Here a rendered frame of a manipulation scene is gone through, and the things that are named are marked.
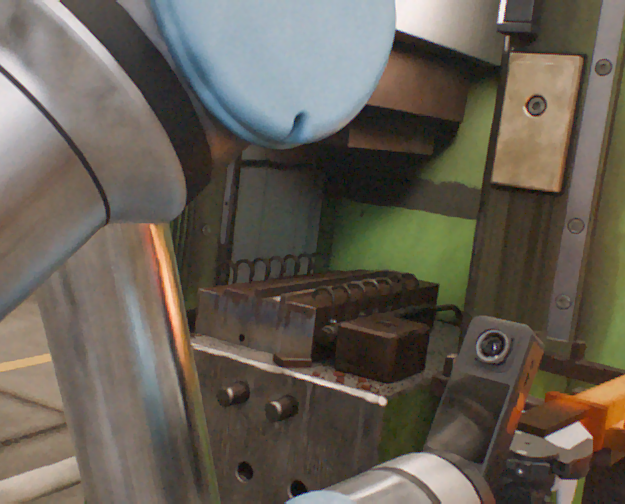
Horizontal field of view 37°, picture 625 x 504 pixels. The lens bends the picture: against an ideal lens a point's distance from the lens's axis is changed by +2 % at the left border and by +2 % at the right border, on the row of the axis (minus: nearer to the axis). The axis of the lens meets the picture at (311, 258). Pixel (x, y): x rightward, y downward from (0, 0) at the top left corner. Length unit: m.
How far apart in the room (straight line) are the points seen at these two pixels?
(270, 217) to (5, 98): 1.30
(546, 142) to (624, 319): 0.24
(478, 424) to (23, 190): 0.38
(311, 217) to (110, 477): 1.21
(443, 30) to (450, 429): 0.84
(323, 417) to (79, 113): 0.92
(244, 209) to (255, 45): 1.22
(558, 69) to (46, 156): 0.99
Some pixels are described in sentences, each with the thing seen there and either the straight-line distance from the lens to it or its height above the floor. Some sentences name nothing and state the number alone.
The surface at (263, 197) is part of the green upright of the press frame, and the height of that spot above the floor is 1.11.
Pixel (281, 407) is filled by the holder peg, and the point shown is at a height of 0.88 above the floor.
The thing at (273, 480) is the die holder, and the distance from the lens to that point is 1.24.
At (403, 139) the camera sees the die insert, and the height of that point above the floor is 1.23.
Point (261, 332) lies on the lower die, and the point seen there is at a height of 0.94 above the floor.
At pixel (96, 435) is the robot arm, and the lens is 0.51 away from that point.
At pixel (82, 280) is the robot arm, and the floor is 1.14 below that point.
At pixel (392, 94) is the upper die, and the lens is 1.33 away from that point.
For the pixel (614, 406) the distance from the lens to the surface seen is 0.81.
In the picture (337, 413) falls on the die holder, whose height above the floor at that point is 0.88.
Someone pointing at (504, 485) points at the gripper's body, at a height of 1.01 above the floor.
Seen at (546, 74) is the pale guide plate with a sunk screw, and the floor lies 1.33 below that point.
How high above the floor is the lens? 1.22
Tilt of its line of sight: 8 degrees down
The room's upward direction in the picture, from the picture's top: 7 degrees clockwise
